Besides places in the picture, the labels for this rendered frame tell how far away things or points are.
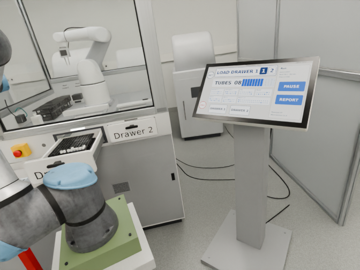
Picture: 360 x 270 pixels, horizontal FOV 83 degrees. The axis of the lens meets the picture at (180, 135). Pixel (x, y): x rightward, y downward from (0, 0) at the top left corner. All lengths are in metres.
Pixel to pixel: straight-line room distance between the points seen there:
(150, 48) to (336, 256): 1.67
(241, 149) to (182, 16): 3.55
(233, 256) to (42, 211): 1.23
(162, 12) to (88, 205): 4.03
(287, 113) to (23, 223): 0.91
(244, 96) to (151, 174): 0.82
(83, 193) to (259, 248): 1.25
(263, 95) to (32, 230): 0.91
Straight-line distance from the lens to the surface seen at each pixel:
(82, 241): 0.68
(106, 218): 0.68
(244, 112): 0.98
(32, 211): 0.58
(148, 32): 1.23
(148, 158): 1.39
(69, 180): 0.57
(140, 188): 1.52
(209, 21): 4.47
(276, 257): 1.60
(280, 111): 0.95
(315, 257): 1.71
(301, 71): 1.02
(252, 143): 1.12
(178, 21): 4.38
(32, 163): 1.12
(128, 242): 0.68
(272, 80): 1.02
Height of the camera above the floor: 1.31
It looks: 23 degrees down
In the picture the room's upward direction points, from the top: 8 degrees counter-clockwise
